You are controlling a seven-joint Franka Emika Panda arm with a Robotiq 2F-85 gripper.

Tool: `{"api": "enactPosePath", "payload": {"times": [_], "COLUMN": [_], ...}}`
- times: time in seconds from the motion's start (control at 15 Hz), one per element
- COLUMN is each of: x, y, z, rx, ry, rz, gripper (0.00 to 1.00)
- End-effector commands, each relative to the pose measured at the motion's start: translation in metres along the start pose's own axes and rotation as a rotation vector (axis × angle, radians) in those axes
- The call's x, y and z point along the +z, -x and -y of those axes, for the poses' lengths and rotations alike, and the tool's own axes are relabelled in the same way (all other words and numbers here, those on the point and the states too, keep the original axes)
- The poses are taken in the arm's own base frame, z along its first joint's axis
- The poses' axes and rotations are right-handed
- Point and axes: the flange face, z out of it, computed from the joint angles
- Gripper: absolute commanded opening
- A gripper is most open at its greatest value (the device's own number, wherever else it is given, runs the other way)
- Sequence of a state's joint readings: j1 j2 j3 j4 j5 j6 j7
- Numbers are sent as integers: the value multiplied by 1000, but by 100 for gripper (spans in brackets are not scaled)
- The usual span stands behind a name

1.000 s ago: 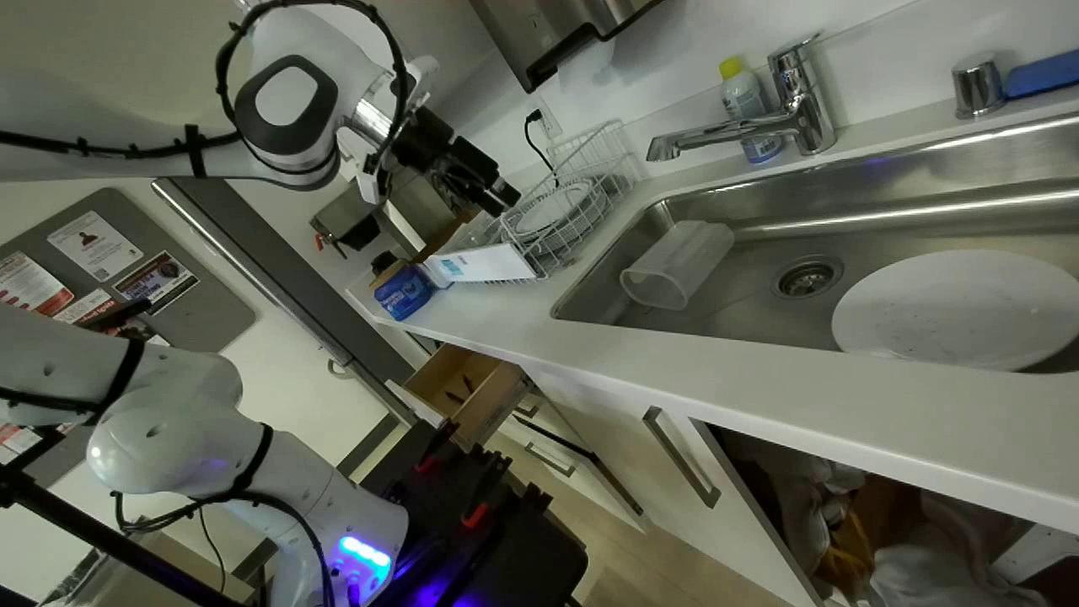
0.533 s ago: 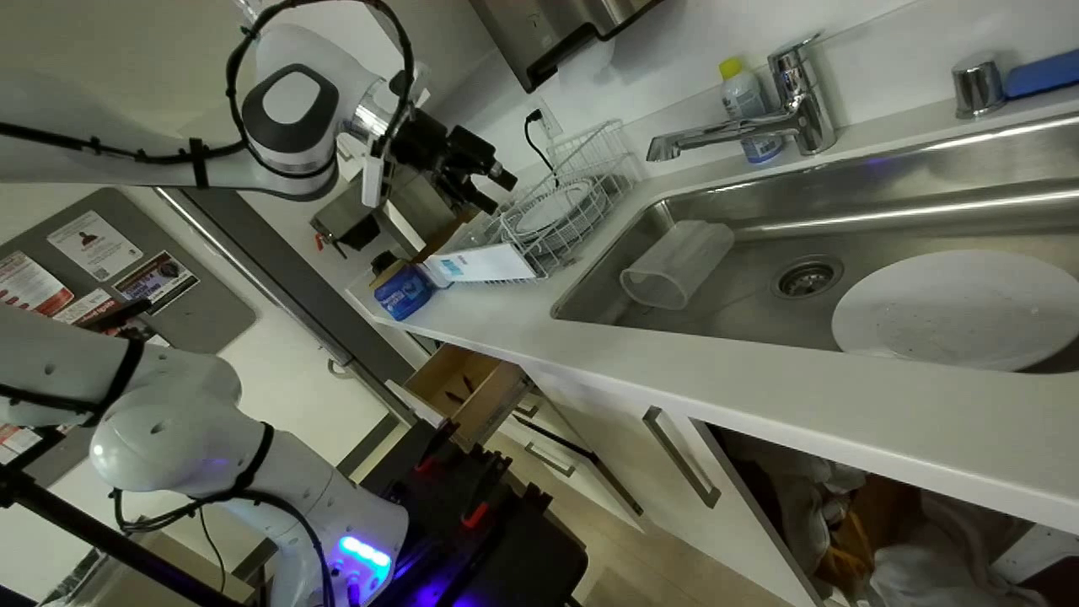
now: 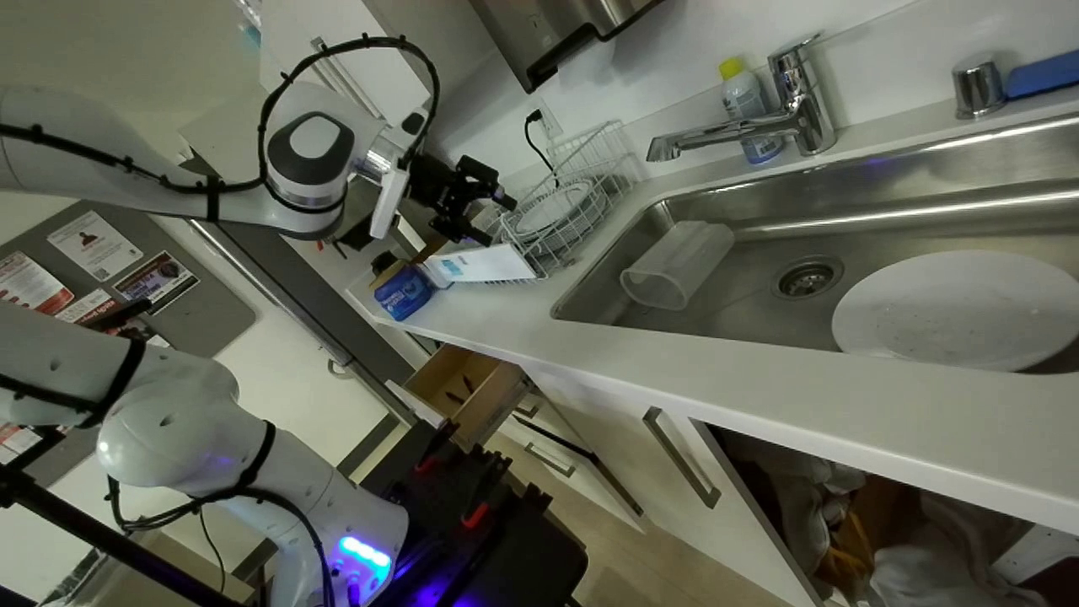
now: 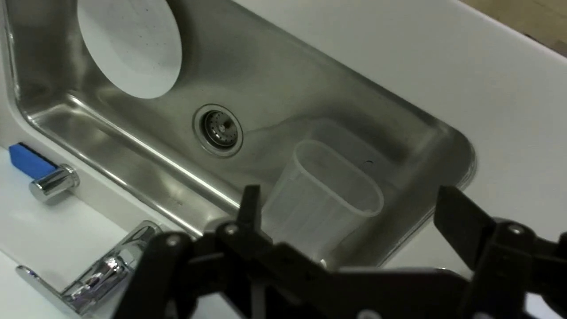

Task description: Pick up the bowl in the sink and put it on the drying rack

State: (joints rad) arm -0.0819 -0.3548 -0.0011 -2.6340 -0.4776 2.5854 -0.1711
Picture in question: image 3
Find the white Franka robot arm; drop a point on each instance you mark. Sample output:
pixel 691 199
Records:
pixel 171 427

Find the chrome faucet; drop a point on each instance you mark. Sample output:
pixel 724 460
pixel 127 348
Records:
pixel 804 95

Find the open wooden drawer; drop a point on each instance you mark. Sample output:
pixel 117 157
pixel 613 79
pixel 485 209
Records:
pixel 485 393

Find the steel paper towel dispenser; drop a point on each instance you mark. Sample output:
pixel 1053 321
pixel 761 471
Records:
pixel 540 33

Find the black camera stand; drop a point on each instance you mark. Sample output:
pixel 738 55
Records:
pixel 102 538

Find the stainless steel sink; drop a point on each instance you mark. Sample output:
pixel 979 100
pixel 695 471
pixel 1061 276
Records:
pixel 762 292

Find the white plastic bag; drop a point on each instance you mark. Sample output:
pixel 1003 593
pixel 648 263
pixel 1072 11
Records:
pixel 945 559

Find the dark poster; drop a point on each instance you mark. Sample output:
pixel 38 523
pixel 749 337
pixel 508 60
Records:
pixel 158 282

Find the blue flat object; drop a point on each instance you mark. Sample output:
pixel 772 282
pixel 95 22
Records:
pixel 1040 74

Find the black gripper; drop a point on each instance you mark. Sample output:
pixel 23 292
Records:
pixel 441 188

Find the small red white poster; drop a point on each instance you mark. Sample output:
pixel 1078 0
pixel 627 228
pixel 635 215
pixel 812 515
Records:
pixel 86 303

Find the white round plate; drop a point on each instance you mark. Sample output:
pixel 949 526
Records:
pixel 954 308

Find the soap bottle yellow cap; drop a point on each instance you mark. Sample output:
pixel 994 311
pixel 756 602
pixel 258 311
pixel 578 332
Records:
pixel 743 95

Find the grey notice board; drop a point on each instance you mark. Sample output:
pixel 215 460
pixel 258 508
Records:
pixel 215 321

